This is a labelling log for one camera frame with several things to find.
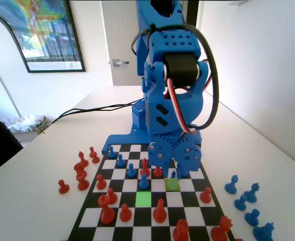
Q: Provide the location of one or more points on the red chess pawn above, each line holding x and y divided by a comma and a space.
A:
94, 157
125, 214
157, 172
63, 188
112, 198
100, 184
206, 197

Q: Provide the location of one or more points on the red chess bishop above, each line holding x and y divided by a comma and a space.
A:
159, 214

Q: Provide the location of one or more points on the blue crowned chess piece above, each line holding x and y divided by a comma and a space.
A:
250, 195
264, 232

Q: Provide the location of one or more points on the blue printed robot arm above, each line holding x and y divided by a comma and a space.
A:
149, 20

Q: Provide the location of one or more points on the black and white chessboard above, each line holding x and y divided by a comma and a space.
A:
127, 187

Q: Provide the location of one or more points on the black framed colourful poster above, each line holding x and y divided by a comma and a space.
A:
54, 30

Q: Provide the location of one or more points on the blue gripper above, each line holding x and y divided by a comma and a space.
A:
173, 153

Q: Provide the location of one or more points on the blue bishop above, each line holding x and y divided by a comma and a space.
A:
172, 184

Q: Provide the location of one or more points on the box of clear plastic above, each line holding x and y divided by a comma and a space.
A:
26, 123

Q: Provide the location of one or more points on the blue base plate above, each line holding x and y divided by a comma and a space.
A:
122, 139

